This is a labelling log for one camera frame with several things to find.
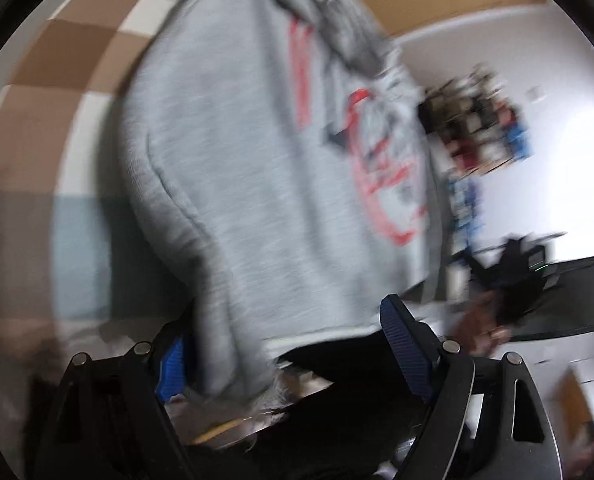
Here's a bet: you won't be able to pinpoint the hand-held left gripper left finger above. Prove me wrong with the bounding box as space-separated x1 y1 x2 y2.
32 332 194 480

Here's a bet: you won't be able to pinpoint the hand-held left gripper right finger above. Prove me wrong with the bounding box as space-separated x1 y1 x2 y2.
379 295 562 480

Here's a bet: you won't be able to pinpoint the grey hoodie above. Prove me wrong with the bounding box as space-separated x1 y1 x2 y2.
120 0 450 406

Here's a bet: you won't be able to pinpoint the person's right hand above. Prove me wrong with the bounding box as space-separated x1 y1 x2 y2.
449 292 510 356

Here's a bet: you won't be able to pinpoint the black glossy cabinet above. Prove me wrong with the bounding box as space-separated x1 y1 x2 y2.
522 252 594 339

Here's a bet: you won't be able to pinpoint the blue plaid cloth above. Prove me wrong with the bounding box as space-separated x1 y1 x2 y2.
447 175 484 261

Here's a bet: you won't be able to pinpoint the person's black trousers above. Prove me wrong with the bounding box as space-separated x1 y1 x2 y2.
187 332 443 480

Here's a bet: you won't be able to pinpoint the wooden shoe rack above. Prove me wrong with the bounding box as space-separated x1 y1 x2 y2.
419 62 534 177

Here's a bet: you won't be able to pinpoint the checkered blanket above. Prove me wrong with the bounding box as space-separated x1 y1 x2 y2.
0 0 258 351

